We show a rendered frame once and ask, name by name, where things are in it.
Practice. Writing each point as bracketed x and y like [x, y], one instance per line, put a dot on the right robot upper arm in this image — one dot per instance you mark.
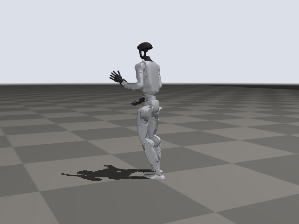
[160, 83]

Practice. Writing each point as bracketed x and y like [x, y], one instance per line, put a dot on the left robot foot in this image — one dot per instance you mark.
[154, 176]

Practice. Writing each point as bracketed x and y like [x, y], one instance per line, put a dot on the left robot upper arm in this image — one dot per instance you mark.
[140, 67]

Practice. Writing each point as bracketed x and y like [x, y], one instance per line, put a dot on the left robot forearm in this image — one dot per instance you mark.
[131, 86]

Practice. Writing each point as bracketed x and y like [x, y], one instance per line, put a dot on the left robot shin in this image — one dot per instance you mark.
[151, 155]

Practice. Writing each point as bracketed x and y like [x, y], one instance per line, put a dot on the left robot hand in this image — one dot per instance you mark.
[117, 77]

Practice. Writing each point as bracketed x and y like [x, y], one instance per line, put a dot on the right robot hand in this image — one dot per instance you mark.
[140, 101]

